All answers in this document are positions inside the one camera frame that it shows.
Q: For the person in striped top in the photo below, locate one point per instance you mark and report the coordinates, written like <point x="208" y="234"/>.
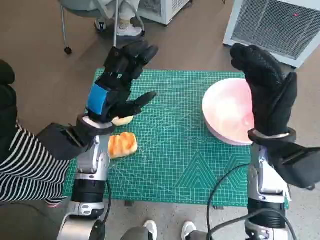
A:
<point x="25" y="162"/>

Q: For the large white mesh cabinet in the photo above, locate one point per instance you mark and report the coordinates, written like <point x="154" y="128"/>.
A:
<point x="270" y="25"/>

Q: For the green cutting mat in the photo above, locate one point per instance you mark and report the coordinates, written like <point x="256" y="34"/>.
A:
<point x="170" y="150"/>

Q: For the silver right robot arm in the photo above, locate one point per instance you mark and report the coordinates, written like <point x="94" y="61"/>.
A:
<point x="265" y="180"/>

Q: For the rectangular toy bread loaf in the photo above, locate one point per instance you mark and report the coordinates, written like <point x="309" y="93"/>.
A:
<point x="123" y="145"/>

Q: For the person with white shoes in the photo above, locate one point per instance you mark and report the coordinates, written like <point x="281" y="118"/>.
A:
<point x="150" y="227"/>

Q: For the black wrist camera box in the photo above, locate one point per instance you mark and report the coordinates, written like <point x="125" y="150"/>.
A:
<point x="60" y="142"/>
<point x="295" y="165"/>

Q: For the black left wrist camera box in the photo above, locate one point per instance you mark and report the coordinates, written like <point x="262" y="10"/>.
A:
<point x="60" y="142"/>

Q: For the round toy bread bun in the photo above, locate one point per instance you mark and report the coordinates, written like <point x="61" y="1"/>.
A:
<point x="122" y="121"/>

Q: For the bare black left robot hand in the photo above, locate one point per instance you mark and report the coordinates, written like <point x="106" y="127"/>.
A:
<point x="117" y="82"/>

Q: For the grey wheeled chair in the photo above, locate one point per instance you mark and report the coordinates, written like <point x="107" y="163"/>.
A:
<point x="75" y="7"/>

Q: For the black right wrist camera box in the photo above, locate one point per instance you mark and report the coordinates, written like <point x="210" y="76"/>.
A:
<point x="295" y="165"/>

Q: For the black table bracket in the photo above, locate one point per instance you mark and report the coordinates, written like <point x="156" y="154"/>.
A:
<point x="217" y="207"/>

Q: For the small white mesh cabinet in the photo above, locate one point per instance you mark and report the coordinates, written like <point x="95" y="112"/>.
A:
<point x="162" y="10"/>

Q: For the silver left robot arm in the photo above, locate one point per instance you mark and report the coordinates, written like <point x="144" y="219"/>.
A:
<point x="92" y="155"/>

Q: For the pink bowl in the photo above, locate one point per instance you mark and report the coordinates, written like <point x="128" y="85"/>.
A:
<point x="225" y="110"/>

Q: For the grey metal pole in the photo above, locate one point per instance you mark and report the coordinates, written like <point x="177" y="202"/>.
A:
<point x="115" y="35"/>

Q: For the seated person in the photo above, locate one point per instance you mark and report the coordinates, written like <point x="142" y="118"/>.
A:
<point x="125" y="27"/>

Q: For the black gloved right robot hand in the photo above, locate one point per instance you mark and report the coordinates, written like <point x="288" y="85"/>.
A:
<point x="267" y="95"/>

